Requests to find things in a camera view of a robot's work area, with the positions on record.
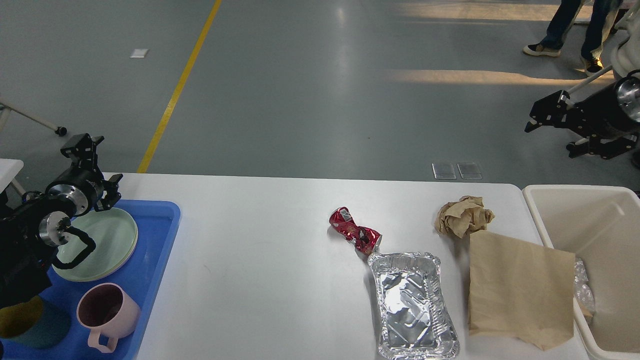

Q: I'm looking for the blue plastic tray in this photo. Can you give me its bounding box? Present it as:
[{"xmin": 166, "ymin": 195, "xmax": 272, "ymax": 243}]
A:
[{"xmin": 2, "ymin": 199, "xmax": 181, "ymax": 360}]

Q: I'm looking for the clear floor plate left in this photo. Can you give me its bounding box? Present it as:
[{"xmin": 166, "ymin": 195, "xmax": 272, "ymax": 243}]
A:
[{"xmin": 431, "ymin": 162, "xmax": 457, "ymax": 180}]

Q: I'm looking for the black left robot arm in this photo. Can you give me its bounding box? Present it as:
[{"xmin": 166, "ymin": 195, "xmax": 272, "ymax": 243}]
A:
[{"xmin": 0, "ymin": 133, "xmax": 122, "ymax": 308}]

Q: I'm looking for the clear floor plate right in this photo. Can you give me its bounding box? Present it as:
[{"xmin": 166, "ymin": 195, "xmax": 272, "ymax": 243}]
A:
[{"xmin": 457, "ymin": 162, "xmax": 483, "ymax": 180}]

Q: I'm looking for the seated person in white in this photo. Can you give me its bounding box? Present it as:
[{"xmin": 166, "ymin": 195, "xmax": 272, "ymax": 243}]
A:
[{"xmin": 611, "ymin": 0, "xmax": 640, "ymax": 78}]

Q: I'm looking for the teal yellow cup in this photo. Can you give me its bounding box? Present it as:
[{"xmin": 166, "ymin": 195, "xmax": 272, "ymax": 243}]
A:
[{"xmin": 0, "ymin": 295, "xmax": 71, "ymax": 349}]

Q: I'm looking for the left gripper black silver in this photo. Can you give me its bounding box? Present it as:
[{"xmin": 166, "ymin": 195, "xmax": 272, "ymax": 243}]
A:
[{"xmin": 45, "ymin": 133, "xmax": 124, "ymax": 217}]

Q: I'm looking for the clear floor plate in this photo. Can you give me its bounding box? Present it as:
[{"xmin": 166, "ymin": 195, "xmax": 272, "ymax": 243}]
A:
[
  {"xmin": 431, "ymin": 162, "xmax": 457, "ymax": 180},
  {"xmin": 457, "ymin": 162, "xmax": 483, "ymax": 180}
]

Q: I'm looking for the beige plastic bin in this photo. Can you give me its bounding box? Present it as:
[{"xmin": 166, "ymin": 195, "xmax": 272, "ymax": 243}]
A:
[{"xmin": 522, "ymin": 184, "xmax": 640, "ymax": 360}]

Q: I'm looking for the green plate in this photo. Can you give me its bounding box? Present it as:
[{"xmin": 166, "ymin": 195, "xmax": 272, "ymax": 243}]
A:
[{"xmin": 52, "ymin": 208, "xmax": 138, "ymax": 282}]

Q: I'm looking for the pink mug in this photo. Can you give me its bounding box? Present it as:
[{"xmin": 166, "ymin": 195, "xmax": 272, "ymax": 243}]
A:
[{"xmin": 76, "ymin": 282, "xmax": 142, "ymax": 354}]

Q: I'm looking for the aluminium foil tray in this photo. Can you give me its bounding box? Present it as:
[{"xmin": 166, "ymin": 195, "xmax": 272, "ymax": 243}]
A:
[{"xmin": 367, "ymin": 251, "xmax": 460, "ymax": 360}]

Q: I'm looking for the crumpled foil in bin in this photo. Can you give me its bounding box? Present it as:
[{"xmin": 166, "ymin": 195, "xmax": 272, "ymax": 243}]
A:
[{"xmin": 574, "ymin": 257, "xmax": 595, "ymax": 318}]

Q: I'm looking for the brown paper bag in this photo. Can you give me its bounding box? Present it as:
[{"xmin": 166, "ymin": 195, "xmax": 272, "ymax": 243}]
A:
[{"xmin": 468, "ymin": 230, "xmax": 578, "ymax": 351}]

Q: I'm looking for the brown paper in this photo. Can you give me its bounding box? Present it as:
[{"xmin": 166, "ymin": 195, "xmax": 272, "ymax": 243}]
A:
[{"xmin": 434, "ymin": 195, "xmax": 495, "ymax": 239}]

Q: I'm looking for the crushed red can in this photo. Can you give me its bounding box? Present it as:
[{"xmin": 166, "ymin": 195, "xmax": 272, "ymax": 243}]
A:
[{"xmin": 329, "ymin": 206, "xmax": 382, "ymax": 256}]

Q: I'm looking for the white office chair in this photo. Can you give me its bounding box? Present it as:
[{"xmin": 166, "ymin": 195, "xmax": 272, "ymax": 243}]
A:
[{"xmin": 559, "ymin": 64, "xmax": 613, "ymax": 100}]

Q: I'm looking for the person in blue jeans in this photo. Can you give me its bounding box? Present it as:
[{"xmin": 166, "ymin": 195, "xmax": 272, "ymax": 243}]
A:
[{"xmin": 522, "ymin": 0, "xmax": 626, "ymax": 77}]

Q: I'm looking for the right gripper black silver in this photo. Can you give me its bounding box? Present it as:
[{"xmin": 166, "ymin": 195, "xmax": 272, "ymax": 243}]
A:
[{"xmin": 524, "ymin": 75, "xmax": 640, "ymax": 160}]

